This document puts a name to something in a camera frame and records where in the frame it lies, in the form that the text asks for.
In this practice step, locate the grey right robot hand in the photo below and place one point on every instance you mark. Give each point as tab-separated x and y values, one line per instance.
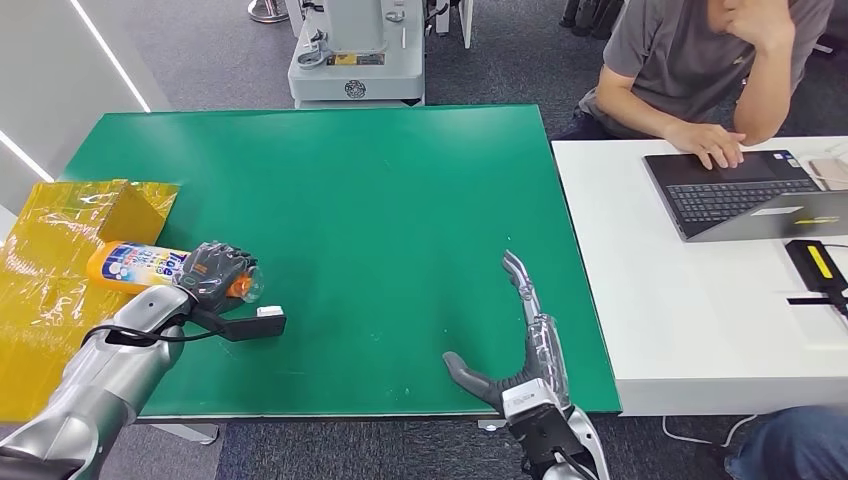
543	351

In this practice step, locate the person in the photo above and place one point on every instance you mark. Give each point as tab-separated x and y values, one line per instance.
669	60

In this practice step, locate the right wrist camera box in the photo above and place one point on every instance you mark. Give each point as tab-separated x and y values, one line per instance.
530	397

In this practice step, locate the dark grey laptop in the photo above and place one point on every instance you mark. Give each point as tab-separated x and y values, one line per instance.
729	195

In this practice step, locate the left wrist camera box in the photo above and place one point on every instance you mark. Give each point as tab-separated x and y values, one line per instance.
255	324

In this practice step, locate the green table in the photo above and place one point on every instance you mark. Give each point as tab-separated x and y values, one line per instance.
371	218

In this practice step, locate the white column robot machine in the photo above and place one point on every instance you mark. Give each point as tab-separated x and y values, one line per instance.
358	66

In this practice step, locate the orange detergent bottle clear cap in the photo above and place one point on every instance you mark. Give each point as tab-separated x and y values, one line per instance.
132	265

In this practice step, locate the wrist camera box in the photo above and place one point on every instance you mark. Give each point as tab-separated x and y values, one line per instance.
255	324
530	397

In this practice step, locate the chrome round stand base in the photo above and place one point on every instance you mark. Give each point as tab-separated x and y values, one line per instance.
268	9

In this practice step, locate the white furniture leg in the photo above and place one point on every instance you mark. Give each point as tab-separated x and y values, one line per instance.
466	20

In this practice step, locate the person's leg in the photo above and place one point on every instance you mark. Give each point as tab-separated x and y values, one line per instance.
795	442

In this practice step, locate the metal table bracket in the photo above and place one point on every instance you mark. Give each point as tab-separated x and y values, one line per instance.
491	424

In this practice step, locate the yellow film wrapped box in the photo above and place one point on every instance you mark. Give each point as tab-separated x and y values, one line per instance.
46	318

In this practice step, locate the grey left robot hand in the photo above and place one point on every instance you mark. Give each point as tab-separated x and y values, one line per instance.
215	275

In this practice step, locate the black device yellow label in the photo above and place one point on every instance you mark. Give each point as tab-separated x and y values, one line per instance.
816	268

